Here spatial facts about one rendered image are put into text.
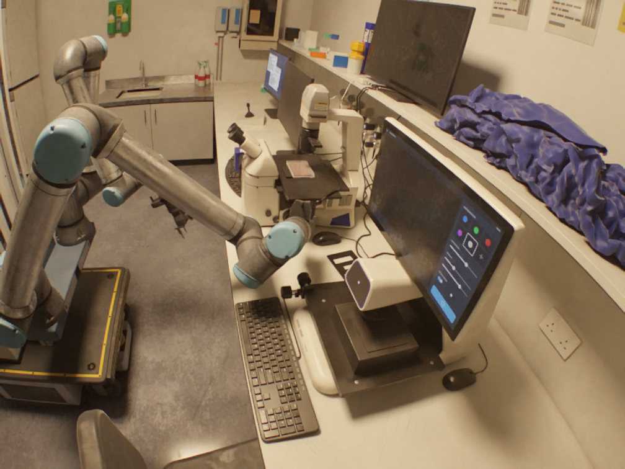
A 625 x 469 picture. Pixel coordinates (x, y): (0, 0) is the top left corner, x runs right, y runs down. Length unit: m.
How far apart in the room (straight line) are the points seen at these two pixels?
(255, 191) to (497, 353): 1.02
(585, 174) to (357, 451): 0.80
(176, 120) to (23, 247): 2.65
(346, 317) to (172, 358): 1.21
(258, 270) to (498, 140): 0.72
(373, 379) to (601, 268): 0.56
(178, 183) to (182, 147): 2.58
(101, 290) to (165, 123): 1.98
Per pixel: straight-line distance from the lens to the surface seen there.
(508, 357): 1.21
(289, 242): 0.85
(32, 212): 0.81
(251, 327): 0.98
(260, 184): 1.25
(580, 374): 1.13
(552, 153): 0.86
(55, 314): 1.32
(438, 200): 0.65
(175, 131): 3.40
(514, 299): 1.22
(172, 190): 0.88
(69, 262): 1.55
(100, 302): 1.77
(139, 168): 0.86
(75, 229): 1.61
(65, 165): 0.71
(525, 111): 1.09
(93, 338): 1.64
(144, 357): 1.90
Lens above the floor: 1.54
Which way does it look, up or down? 36 degrees down
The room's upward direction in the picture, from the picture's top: 9 degrees clockwise
